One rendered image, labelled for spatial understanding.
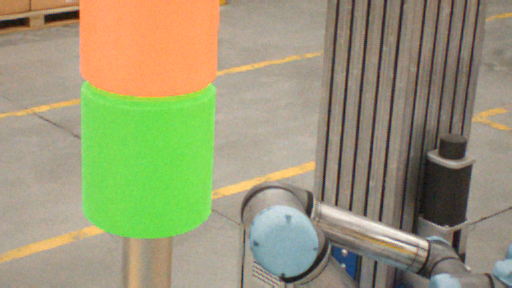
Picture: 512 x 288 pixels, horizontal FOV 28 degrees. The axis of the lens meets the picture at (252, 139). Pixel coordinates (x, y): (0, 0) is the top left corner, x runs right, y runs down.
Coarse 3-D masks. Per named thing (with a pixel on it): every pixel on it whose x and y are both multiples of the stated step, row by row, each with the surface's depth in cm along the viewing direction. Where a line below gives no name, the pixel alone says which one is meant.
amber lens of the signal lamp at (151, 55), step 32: (96, 0) 35; (128, 0) 35; (160, 0) 35; (192, 0) 35; (96, 32) 36; (128, 32) 35; (160, 32) 35; (192, 32) 36; (96, 64) 36; (128, 64) 35; (160, 64) 36; (192, 64) 36; (160, 96) 36
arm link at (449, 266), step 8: (440, 264) 203; (448, 264) 202; (456, 264) 201; (432, 272) 204; (440, 272) 201; (448, 272) 199; (456, 272) 198; (464, 272) 199; (432, 280) 198; (440, 280) 195; (448, 280) 195; (456, 280) 195; (464, 280) 196; (472, 280) 196; (480, 280) 196; (488, 280) 196
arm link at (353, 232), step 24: (312, 192) 201; (312, 216) 197; (336, 216) 200; (360, 216) 203; (336, 240) 200; (360, 240) 201; (384, 240) 202; (408, 240) 204; (432, 240) 211; (408, 264) 205; (432, 264) 205
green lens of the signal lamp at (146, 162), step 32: (96, 96) 37; (128, 96) 37; (192, 96) 37; (96, 128) 37; (128, 128) 36; (160, 128) 36; (192, 128) 37; (96, 160) 37; (128, 160) 37; (160, 160) 37; (192, 160) 38; (96, 192) 38; (128, 192) 37; (160, 192) 37; (192, 192) 38; (96, 224) 38; (128, 224) 38; (160, 224) 38; (192, 224) 39
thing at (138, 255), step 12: (132, 240) 40; (144, 240) 39; (156, 240) 40; (168, 240) 40; (132, 252) 40; (144, 252) 40; (156, 252) 40; (168, 252) 40; (132, 264) 40; (144, 264) 40; (156, 264) 40; (168, 264) 40; (132, 276) 40; (144, 276) 40; (156, 276) 40; (168, 276) 41
